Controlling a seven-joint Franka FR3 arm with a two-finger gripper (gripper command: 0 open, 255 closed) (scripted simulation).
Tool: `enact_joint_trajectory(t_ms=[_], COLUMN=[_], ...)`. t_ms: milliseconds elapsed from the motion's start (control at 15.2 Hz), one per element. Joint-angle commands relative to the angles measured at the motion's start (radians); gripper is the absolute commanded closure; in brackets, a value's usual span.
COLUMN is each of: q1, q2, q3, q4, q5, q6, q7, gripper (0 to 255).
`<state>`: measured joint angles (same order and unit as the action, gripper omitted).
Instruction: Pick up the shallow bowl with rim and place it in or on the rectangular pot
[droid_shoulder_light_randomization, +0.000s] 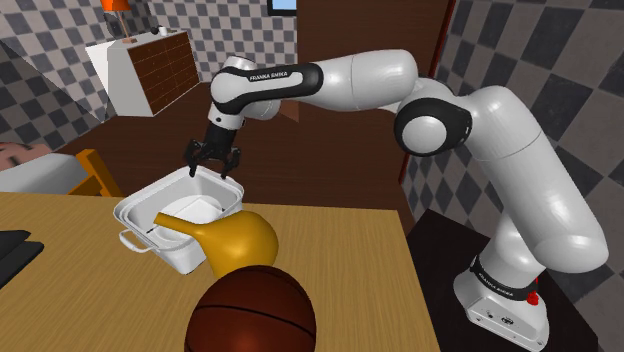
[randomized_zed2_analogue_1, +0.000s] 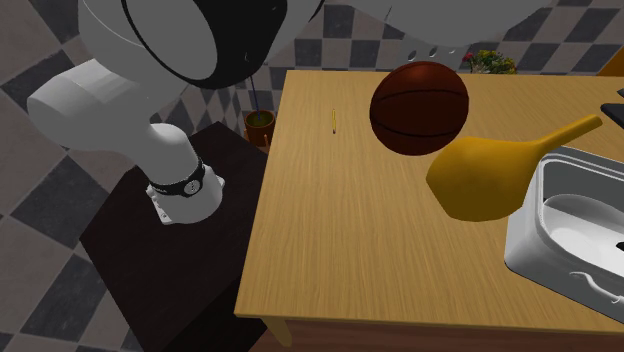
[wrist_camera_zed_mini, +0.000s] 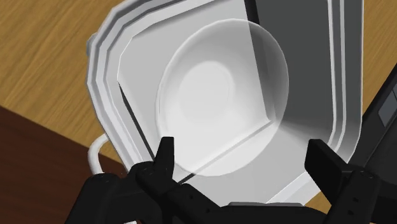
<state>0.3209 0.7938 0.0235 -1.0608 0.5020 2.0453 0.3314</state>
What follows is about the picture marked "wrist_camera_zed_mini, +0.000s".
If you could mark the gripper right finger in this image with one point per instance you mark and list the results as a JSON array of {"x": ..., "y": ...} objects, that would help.
[{"x": 347, "y": 186}]

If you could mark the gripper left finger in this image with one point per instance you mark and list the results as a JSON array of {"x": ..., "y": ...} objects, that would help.
[{"x": 155, "y": 186}]

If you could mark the clear glass bowl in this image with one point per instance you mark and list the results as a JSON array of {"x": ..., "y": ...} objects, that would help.
[{"x": 204, "y": 93}]

